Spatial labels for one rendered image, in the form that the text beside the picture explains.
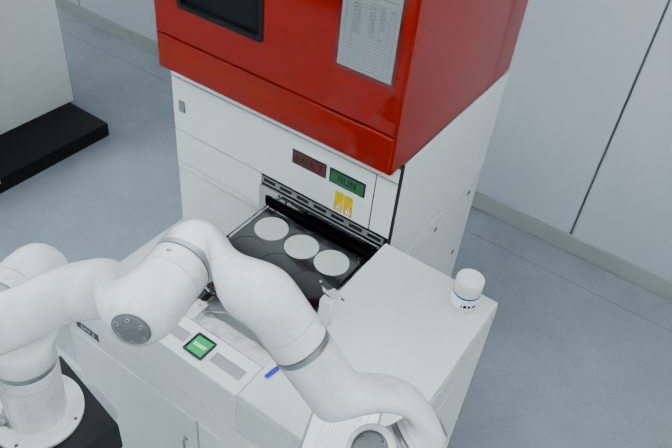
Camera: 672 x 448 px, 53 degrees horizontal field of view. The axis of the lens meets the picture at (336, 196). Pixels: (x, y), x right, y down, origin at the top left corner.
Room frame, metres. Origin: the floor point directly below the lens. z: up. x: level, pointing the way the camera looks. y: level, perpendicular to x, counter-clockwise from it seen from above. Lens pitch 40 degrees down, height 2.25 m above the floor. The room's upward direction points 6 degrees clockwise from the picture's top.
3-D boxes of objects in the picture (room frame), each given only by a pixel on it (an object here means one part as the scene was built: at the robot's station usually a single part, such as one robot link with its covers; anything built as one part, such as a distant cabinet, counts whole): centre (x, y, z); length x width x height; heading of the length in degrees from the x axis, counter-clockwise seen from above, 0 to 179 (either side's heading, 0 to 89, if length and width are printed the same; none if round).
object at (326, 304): (1.08, -0.02, 1.03); 0.06 x 0.04 x 0.13; 149
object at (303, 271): (1.30, 0.14, 0.90); 0.34 x 0.34 x 0.01; 59
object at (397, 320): (1.02, -0.14, 0.89); 0.62 x 0.35 x 0.14; 149
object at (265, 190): (1.49, 0.04, 0.89); 0.44 x 0.02 x 0.10; 59
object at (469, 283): (1.18, -0.35, 1.01); 0.07 x 0.07 x 0.10
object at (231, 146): (1.59, 0.19, 1.02); 0.82 x 0.03 x 0.40; 59
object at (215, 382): (1.02, 0.38, 0.89); 0.55 x 0.09 x 0.14; 59
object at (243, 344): (1.06, 0.26, 0.87); 0.36 x 0.08 x 0.03; 59
